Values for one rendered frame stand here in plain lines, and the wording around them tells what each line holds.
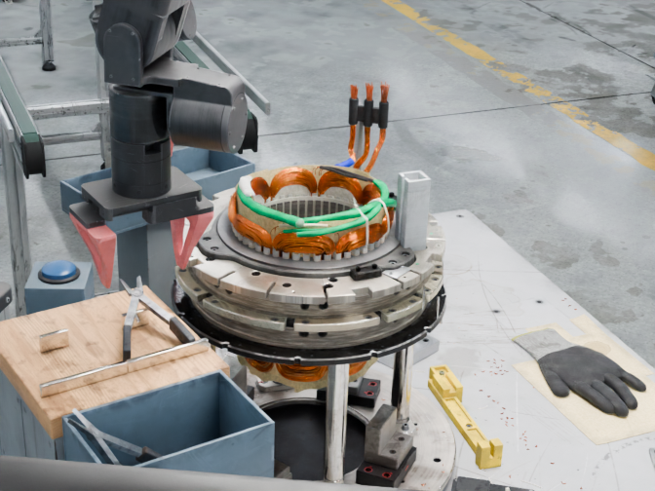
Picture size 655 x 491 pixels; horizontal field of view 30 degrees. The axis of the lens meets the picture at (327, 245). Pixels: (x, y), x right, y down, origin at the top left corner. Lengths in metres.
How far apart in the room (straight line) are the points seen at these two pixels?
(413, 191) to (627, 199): 3.09
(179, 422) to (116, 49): 0.38
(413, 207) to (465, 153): 3.31
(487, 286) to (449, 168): 2.54
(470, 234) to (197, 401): 1.06
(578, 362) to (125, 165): 0.86
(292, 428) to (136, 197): 0.57
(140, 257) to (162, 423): 0.51
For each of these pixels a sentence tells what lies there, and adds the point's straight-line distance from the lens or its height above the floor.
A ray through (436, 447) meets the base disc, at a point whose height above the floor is 0.80.
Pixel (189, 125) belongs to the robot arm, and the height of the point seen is 1.32.
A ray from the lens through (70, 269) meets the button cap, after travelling 1.49.
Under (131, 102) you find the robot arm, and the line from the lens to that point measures 1.14.
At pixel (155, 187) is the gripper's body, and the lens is 1.18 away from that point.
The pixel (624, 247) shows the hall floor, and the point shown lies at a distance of 4.07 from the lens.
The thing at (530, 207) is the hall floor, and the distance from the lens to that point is 4.28.
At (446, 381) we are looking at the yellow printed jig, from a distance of 1.73.
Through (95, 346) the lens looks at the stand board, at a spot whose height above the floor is 1.06.
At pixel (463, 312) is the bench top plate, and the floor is 0.78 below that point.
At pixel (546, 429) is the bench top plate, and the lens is 1.69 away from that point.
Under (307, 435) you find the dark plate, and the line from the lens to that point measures 1.63.
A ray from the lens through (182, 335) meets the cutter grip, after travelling 1.27.
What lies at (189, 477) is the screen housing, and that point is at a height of 1.57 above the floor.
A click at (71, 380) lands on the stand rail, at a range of 1.21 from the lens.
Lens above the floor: 1.72
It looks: 26 degrees down
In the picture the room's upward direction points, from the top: 2 degrees clockwise
